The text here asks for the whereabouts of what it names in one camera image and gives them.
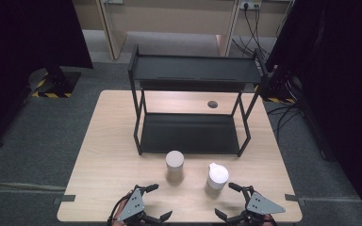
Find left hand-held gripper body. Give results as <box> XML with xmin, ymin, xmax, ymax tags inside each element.
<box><xmin>116</xmin><ymin>185</ymin><xmax>154</xmax><ymax>226</ymax></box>

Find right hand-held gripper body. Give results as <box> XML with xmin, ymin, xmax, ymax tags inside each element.
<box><xmin>229</xmin><ymin>186</ymin><xmax>287</xmax><ymax>226</ymax></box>

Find glass jar yellow-button white lid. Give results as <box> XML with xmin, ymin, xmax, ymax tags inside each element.
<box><xmin>205</xmin><ymin>162</ymin><xmax>230</xmax><ymax>197</ymax></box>

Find glass jar with cream lid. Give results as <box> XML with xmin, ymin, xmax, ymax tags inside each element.
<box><xmin>164</xmin><ymin>150</ymin><xmax>186</xmax><ymax>185</ymax></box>

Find black two-tier metal rack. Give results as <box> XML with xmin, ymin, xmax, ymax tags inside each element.
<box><xmin>127</xmin><ymin>44</ymin><xmax>270</xmax><ymax>158</ymax></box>

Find person's left hand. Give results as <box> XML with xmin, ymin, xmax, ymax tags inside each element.
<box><xmin>111</xmin><ymin>201</ymin><xmax>130</xmax><ymax>226</ymax></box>

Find person's right hand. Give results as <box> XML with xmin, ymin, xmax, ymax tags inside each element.
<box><xmin>257</xmin><ymin>214</ymin><xmax>278</xmax><ymax>226</ymax></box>

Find stand base with hazard tape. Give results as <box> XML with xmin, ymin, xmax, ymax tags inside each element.
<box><xmin>27</xmin><ymin>60</ymin><xmax>83</xmax><ymax>99</ymax></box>
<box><xmin>254</xmin><ymin>67</ymin><xmax>297</xmax><ymax>105</ymax></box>

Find black curtain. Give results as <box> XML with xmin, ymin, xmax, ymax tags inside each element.
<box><xmin>265</xmin><ymin>0</ymin><xmax>362</xmax><ymax>226</ymax></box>
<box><xmin>0</xmin><ymin>0</ymin><xmax>94</xmax><ymax>153</ymax></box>

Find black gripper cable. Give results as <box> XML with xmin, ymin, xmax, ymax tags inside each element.
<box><xmin>107</xmin><ymin>189</ymin><xmax>136</xmax><ymax>226</ymax></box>

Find black floor cables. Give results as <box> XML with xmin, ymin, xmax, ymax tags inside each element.
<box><xmin>265</xmin><ymin>102</ymin><xmax>304</xmax><ymax>140</ymax></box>

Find black power cables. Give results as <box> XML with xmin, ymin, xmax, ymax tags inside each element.
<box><xmin>231</xmin><ymin>3</ymin><xmax>271</xmax><ymax>60</ymax></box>

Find white wall power socket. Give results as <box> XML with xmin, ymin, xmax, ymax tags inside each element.
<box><xmin>239</xmin><ymin>0</ymin><xmax>263</xmax><ymax>10</ymax></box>

